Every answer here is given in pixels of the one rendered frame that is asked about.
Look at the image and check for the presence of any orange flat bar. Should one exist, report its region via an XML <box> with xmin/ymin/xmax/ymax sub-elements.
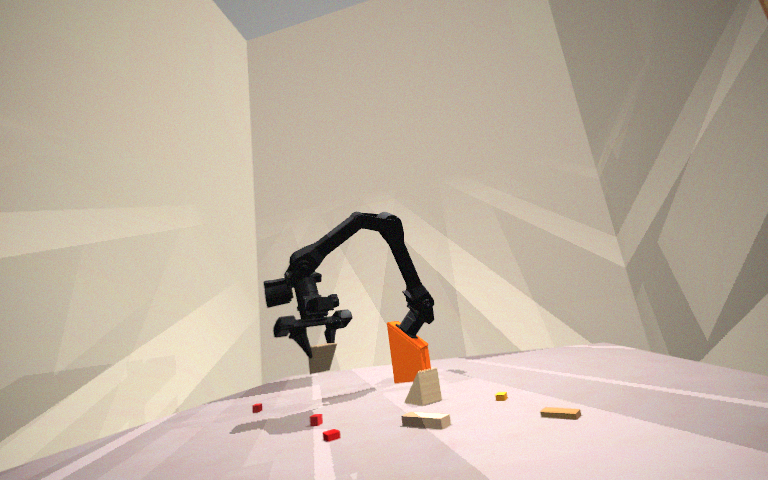
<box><xmin>540</xmin><ymin>408</ymin><xmax>581</xmax><ymax>420</ymax></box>

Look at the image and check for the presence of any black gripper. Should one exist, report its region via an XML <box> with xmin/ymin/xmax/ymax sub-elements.
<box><xmin>274</xmin><ymin>292</ymin><xmax>353</xmax><ymax>358</ymax></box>

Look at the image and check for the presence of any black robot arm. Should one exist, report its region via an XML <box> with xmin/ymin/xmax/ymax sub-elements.
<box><xmin>264</xmin><ymin>212</ymin><xmax>434</xmax><ymax>339</ymax></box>

